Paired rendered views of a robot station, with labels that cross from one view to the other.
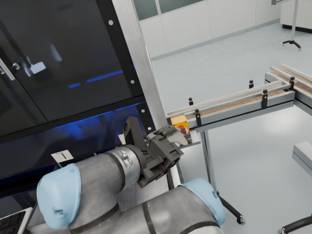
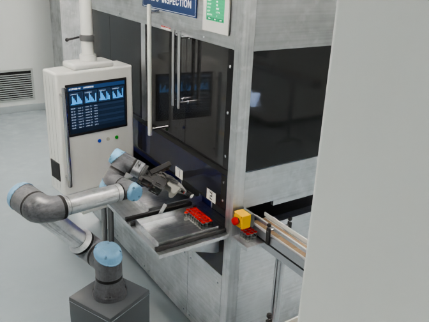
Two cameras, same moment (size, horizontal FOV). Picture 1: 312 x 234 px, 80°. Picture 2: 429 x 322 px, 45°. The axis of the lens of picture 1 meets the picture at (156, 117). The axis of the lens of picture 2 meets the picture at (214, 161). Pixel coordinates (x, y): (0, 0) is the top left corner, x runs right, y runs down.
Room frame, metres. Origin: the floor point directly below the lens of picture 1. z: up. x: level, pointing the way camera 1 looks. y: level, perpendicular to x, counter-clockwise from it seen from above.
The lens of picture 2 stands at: (-0.78, -1.77, 2.20)
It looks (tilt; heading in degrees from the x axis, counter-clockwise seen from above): 22 degrees down; 52
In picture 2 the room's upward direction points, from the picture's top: 2 degrees clockwise
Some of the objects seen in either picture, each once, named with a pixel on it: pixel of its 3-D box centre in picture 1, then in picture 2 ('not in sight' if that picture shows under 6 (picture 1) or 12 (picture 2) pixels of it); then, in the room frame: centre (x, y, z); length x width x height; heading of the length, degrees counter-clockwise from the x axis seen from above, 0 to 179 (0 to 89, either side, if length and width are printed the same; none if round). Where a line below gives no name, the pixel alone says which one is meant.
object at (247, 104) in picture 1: (226, 106); (302, 251); (0.85, -0.39, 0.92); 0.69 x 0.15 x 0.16; 86
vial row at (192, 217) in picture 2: not in sight; (195, 219); (0.63, 0.16, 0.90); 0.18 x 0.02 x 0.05; 85
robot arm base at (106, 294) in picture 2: not in sight; (109, 283); (0.05, -0.02, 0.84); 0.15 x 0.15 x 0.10
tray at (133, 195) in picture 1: (138, 190); (176, 225); (0.52, 0.17, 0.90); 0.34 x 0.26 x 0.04; 175
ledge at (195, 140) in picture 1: (185, 137); (250, 240); (0.77, -0.12, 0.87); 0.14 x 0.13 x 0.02; 176
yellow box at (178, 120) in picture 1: (179, 124); (243, 218); (0.73, -0.10, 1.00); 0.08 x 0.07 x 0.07; 176
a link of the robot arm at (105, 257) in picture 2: not in sight; (107, 260); (0.04, -0.01, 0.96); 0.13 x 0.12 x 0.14; 98
